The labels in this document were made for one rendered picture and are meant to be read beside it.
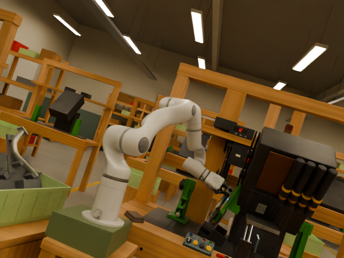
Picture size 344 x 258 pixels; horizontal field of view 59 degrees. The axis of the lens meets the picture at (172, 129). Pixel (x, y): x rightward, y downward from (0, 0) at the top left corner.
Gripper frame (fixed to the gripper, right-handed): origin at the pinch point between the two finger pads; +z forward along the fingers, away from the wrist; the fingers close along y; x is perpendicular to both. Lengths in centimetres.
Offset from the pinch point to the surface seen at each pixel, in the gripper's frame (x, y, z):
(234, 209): -3.9, -10.7, 8.2
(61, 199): 8, -64, -70
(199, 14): 101, 390, -208
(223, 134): -10.0, 29.6, -22.0
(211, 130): -8.2, 27.9, -30.5
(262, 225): -20.0, -21.2, 21.7
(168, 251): 3, -51, -9
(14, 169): 4, -69, -99
